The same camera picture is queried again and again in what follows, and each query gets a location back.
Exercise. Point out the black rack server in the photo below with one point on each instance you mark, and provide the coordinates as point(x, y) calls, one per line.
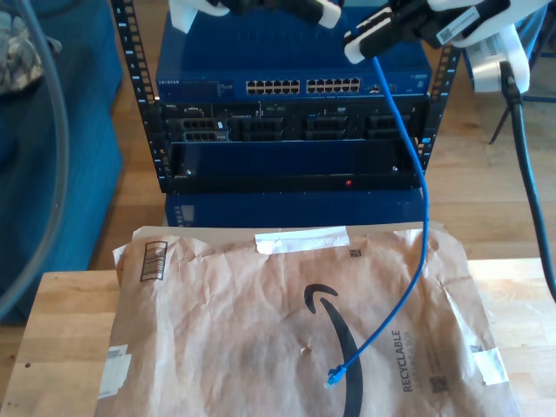
point(286, 126)

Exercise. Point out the camouflage cloth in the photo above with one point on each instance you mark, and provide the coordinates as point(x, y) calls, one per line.
point(17, 61)

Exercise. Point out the blue sofa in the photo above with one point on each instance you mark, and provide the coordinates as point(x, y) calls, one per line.
point(87, 174)

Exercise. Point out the black rack frame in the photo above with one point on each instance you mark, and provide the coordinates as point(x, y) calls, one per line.
point(141, 87)

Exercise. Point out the white printed shipping label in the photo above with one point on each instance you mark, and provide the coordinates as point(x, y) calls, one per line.
point(115, 369)

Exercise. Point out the dark blue box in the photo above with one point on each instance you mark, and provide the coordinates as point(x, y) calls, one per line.
point(282, 208)

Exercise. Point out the blue network switch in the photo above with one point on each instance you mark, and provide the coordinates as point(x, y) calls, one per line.
point(260, 48)

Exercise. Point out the brown paper envelope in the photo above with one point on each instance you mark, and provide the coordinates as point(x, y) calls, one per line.
point(217, 326)

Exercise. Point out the white tape strip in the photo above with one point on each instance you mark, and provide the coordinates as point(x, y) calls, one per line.
point(299, 241)

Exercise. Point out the white torn tape patch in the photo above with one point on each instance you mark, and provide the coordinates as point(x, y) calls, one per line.
point(493, 367)

